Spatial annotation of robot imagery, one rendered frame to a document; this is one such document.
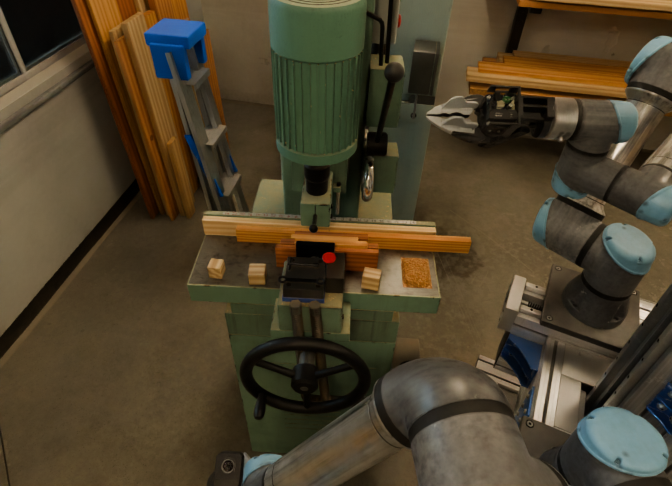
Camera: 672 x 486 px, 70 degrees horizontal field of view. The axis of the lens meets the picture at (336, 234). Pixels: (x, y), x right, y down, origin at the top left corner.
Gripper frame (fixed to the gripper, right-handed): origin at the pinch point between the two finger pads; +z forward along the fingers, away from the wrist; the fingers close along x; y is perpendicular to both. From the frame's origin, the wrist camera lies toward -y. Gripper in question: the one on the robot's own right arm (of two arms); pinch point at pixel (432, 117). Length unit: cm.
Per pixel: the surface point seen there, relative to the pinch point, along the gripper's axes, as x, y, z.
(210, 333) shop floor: 52, -129, 72
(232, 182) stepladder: -14, -117, 65
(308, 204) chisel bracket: 13.4, -21.8, 23.8
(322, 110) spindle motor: -0.4, -0.2, 20.7
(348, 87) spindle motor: -4.5, 1.3, 16.0
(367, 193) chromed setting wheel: 7.5, -33.1, 9.9
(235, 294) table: 35, -29, 41
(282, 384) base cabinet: 60, -59, 31
